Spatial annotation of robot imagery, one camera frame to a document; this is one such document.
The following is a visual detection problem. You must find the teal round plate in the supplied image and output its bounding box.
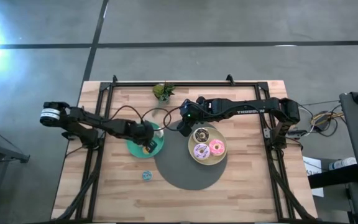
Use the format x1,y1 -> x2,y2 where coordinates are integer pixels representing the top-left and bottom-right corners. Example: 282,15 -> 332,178
126,120 -> 165,159

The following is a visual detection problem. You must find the large chocolate frosted donut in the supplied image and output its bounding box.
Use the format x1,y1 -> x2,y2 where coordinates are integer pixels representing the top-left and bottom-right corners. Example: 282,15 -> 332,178
193,127 -> 211,144

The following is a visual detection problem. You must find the large lilac frosted donut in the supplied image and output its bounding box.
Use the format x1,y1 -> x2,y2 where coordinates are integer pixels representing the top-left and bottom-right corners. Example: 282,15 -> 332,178
193,142 -> 211,161

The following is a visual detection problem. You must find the large pink frosted donut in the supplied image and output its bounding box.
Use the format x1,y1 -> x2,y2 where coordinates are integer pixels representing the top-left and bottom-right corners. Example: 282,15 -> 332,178
208,139 -> 226,157

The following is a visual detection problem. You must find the small green potted plant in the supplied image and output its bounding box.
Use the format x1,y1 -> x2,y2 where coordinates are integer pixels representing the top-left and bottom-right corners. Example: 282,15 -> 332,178
152,81 -> 177,104

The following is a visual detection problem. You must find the beige round plate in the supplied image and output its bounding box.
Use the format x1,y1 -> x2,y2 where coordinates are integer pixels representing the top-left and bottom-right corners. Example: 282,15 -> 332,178
187,126 -> 228,166

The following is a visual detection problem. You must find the grey round mat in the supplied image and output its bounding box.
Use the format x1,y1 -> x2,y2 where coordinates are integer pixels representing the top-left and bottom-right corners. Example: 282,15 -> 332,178
153,119 -> 229,191

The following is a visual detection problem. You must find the white paper sheet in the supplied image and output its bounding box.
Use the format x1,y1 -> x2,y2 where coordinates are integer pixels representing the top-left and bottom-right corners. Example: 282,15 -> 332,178
303,156 -> 325,198

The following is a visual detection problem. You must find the black beam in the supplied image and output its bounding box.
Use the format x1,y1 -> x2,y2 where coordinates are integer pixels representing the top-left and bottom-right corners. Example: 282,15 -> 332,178
308,164 -> 358,190

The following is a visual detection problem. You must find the white bottle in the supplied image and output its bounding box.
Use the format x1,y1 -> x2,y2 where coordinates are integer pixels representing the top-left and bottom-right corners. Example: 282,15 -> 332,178
328,157 -> 357,171

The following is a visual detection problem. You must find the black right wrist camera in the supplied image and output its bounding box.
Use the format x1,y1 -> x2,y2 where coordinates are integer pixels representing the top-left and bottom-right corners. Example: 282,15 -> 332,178
177,119 -> 194,138

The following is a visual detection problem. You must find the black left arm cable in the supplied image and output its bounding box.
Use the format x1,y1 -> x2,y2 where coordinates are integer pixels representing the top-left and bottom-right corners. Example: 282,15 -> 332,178
104,105 -> 171,131

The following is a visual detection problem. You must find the black metal table frame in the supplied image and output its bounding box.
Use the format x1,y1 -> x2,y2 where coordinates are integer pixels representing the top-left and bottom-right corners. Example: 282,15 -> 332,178
53,74 -> 319,223

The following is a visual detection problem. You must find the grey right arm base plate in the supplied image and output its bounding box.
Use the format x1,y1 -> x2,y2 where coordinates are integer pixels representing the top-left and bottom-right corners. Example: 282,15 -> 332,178
263,127 -> 303,139

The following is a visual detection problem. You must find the bundle of floor cables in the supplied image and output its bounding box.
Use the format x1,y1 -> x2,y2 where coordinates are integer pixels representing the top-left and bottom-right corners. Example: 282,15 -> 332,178
296,98 -> 345,138

